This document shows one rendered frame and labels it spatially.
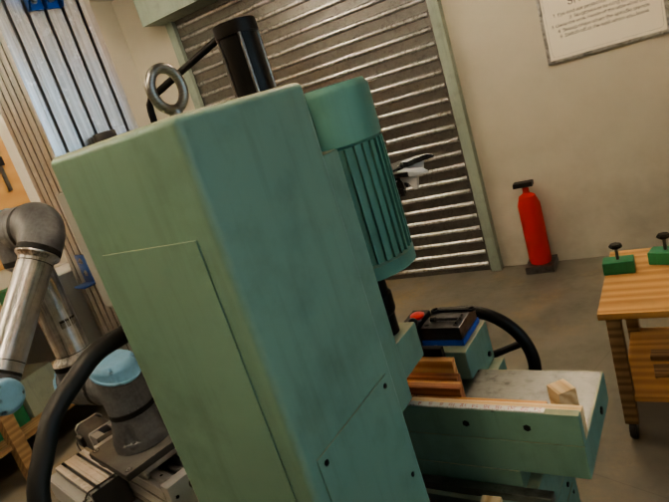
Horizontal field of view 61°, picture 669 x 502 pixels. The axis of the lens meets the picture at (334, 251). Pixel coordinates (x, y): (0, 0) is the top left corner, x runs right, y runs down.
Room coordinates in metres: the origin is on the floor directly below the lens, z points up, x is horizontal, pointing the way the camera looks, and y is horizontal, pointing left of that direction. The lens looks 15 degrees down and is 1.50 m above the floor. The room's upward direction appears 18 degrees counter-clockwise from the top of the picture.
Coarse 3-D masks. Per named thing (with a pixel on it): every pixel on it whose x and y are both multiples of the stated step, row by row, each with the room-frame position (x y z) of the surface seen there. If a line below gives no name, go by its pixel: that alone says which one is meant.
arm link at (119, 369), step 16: (112, 352) 1.38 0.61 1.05; (128, 352) 1.37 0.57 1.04; (96, 368) 1.31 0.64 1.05; (112, 368) 1.30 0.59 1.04; (128, 368) 1.31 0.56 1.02; (96, 384) 1.30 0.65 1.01; (112, 384) 1.28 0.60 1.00; (128, 384) 1.30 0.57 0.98; (144, 384) 1.33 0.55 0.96; (96, 400) 1.32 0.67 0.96; (112, 400) 1.29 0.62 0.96; (128, 400) 1.29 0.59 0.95; (144, 400) 1.31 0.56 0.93; (112, 416) 1.29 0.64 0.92
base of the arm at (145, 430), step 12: (144, 408) 1.31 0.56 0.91; (156, 408) 1.34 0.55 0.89; (120, 420) 1.29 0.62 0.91; (132, 420) 1.29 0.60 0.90; (144, 420) 1.30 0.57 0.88; (156, 420) 1.31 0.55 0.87; (120, 432) 1.29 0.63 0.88; (132, 432) 1.28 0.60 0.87; (144, 432) 1.28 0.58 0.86; (156, 432) 1.29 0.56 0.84; (120, 444) 1.28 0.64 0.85; (132, 444) 1.28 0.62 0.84; (144, 444) 1.27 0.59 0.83
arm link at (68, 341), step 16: (0, 224) 1.36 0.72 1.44; (0, 240) 1.36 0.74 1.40; (0, 256) 1.38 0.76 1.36; (16, 256) 1.36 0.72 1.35; (48, 288) 1.39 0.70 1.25; (48, 304) 1.38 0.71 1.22; (64, 304) 1.40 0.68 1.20; (48, 320) 1.38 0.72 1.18; (64, 320) 1.39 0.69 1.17; (48, 336) 1.38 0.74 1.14; (64, 336) 1.38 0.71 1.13; (80, 336) 1.41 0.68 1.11; (64, 352) 1.38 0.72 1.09; (80, 352) 1.39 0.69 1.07; (64, 368) 1.36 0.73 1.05; (80, 400) 1.36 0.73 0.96
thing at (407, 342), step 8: (400, 328) 0.95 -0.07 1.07; (408, 328) 0.94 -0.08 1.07; (400, 336) 0.92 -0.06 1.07; (408, 336) 0.93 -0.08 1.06; (416, 336) 0.95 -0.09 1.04; (400, 344) 0.90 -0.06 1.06; (408, 344) 0.92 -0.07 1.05; (416, 344) 0.94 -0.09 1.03; (400, 352) 0.90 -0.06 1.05; (408, 352) 0.92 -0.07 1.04; (416, 352) 0.94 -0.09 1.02; (408, 360) 0.91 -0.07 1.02; (416, 360) 0.93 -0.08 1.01; (408, 368) 0.90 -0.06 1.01
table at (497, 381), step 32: (480, 384) 0.97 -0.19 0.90; (512, 384) 0.93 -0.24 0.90; (544, 384) 0.90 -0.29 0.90; (576, 384) 0.87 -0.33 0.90; (416, 448) 0.89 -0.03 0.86; (448, 448) 0.85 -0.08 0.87; (480, 448) 0.82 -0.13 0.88; (512, 448) 0.79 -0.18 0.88; (544, 448) 0.76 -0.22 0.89; (576, 448) 0.73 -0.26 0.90
